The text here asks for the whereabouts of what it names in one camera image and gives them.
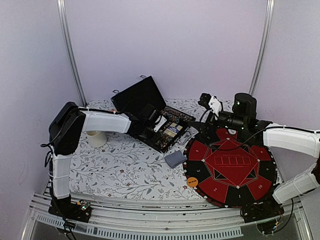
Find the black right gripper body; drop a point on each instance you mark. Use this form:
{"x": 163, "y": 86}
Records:
{"x": 210, "y": 122}

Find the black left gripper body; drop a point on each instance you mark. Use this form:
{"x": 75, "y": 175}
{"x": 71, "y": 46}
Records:
{"x": 146, "y": 135}

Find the white dealer button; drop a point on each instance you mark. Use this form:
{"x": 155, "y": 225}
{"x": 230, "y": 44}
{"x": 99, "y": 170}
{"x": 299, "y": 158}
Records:
{"x": 232, "y": 132}

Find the orange big blind button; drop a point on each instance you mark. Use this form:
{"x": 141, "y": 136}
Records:
{"x": 192, "y": 182}

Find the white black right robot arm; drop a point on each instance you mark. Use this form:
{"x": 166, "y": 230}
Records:
{"x": 292, "y": 140}

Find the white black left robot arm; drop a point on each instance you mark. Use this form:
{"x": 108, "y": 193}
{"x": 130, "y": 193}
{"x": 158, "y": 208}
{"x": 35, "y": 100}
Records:
{"x": 64, "y": 136}

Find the open black poker chip case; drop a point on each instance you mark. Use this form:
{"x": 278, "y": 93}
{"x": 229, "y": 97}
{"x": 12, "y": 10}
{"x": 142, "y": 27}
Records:
{"x": 143, "y": 103}

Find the front row poker chips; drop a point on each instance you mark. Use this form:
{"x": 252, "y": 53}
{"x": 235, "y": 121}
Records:
{"x": 164, "y": 142}

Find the row poker chips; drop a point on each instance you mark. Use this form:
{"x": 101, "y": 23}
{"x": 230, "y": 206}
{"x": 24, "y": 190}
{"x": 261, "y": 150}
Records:
{"x": 164, "y": 142}
{"x": 177, "y": 116}

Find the blue boxed card deck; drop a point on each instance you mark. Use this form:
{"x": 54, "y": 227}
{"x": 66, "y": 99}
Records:
{"x": 173, "y": 129}

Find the back row poker chips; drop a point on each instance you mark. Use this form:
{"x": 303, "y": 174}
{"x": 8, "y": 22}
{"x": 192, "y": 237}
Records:
{"x": 177, "y": 116}

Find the floral white table mat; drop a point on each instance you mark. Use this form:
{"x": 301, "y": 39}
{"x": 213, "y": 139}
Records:
{"x": 124, "y": 167}

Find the grey card deck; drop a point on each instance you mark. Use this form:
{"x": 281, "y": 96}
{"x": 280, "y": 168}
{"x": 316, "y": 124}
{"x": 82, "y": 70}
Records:
{"x": 174, "y": 159}

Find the round red black poker mat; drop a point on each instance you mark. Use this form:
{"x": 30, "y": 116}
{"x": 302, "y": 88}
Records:
{"x": 230, "y": 174}

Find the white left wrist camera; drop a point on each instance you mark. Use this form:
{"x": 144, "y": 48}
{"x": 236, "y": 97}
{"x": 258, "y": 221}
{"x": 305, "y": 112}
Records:
{"x": 162, "y": 121}

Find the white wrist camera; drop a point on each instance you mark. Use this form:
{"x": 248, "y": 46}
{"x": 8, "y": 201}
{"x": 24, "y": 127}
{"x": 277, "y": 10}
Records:
{"x": 162, "y": 121}
{"x": 215, "y": 106}

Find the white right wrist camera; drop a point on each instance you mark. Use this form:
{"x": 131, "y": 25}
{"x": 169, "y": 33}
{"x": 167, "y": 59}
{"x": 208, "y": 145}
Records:
{"x": 215, "y": 106}

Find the right aluminium frame post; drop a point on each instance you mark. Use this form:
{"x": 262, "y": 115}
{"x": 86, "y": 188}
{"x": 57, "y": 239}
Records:
{"x": 266, "y": 28}

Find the aluminium frame post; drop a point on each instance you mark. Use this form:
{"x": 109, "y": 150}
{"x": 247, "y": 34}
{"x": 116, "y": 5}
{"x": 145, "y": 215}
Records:
{"x": 266, "y": 28}
{"x": 62, "y": 13}

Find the left aluminium frame post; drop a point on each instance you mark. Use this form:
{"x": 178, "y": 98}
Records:
{"x": 62, "y": 13}

